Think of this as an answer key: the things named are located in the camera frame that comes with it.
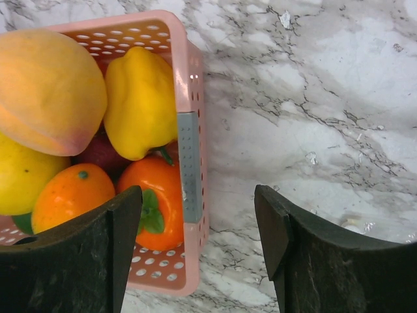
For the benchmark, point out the small orange tangerine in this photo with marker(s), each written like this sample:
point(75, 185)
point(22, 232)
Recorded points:
point(71, 193)

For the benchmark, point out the dark red fruit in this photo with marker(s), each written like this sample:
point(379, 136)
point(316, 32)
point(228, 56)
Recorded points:
point(101, 153)

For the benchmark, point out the yellow bell pepper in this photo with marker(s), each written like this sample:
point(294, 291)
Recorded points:
point(141, 113)

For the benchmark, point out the yellow orange peach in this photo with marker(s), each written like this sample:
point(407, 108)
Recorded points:
point(53, 95)

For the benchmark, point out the orange persimmon green leaf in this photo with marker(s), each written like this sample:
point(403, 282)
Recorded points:
point(161, 222)

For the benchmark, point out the green lime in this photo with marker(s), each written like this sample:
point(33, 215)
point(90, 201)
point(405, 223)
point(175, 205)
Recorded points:
point(23, 223)

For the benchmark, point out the pink plastic basket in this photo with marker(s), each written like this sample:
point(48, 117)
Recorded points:
point(162, 33)

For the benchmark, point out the yellow lemon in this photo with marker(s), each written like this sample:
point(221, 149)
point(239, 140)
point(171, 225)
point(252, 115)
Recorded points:
point(24, 174)

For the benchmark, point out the clear bag white zipper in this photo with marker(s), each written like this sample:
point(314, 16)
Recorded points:
point(379, 227)

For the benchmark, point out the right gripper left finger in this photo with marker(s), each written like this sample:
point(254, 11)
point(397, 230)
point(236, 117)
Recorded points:
point(79, 266)

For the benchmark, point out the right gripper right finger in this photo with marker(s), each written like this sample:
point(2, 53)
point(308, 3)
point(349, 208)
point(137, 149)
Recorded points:
point(318, 266)

